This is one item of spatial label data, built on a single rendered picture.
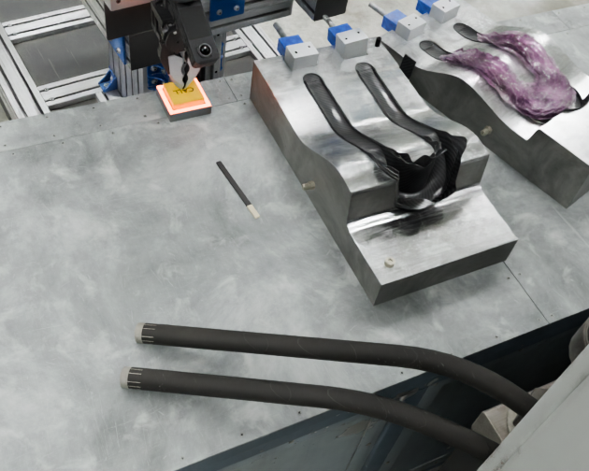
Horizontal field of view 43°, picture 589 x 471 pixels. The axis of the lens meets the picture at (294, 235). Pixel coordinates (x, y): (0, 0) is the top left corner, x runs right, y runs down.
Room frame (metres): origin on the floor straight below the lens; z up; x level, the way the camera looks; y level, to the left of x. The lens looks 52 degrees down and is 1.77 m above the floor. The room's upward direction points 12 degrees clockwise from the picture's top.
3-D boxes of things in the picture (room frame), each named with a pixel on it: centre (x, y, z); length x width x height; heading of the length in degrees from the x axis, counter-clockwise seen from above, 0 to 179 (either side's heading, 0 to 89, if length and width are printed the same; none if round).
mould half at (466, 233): (0.94, -0.11, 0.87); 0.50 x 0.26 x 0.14; 34
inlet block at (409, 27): (1.33, -0.11, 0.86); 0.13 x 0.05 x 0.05; 51
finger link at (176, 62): (1.03, 0.28, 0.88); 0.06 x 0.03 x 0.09; 34
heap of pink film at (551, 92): (1.21, -0.35, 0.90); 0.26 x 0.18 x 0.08; 51
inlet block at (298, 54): (1.14, 0.08, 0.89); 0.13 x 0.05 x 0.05; 34
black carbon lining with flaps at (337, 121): (0.96, -0.11, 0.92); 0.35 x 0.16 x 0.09; 34
